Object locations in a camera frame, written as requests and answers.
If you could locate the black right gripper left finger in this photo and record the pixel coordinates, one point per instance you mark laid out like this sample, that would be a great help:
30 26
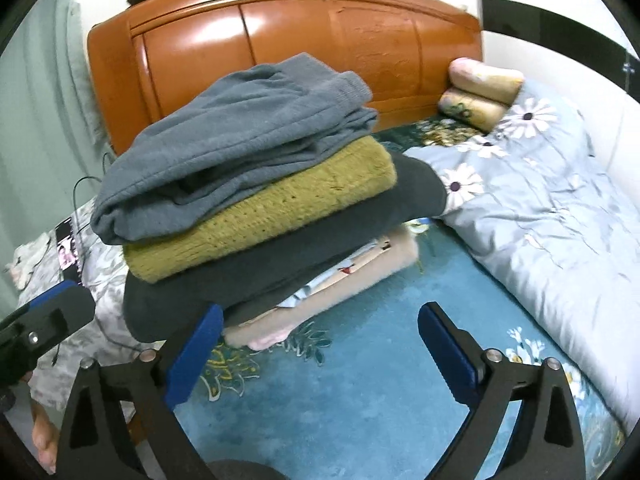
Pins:
95 440

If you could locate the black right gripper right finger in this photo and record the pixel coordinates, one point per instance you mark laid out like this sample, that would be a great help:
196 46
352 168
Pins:
546 441

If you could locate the grey knitted pants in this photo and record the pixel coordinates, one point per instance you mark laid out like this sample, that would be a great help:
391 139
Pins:
246 131

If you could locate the person's left hand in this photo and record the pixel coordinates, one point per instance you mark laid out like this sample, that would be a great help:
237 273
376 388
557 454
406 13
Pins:
45 436

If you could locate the grey floral cloth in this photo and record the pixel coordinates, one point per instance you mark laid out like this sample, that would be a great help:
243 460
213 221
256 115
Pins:
106 338

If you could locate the smartphone with lit screen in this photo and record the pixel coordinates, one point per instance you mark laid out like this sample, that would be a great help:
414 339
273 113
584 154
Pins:
67 252

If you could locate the dark grey folded garment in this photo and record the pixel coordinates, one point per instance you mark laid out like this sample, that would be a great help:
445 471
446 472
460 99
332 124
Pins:
246 283

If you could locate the beige folded garment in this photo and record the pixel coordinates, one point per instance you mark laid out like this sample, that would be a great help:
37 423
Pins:
398 252

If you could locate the teal floral bed blanket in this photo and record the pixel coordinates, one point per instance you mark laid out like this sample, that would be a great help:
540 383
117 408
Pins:
354 394

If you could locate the light blue floral duvet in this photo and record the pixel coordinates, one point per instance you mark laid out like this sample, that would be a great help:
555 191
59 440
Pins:
541 215

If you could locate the mustard yellow knitted sweater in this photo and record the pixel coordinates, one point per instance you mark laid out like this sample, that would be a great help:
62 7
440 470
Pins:
358 172

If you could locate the green floral pillow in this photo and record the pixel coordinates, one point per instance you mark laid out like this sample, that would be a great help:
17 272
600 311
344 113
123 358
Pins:
475 111

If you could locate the pink cream pillow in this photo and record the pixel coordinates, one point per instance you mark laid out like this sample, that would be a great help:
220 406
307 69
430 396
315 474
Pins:
489 82

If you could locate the orange wooden headboard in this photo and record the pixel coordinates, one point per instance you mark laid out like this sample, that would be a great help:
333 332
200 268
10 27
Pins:
158 55

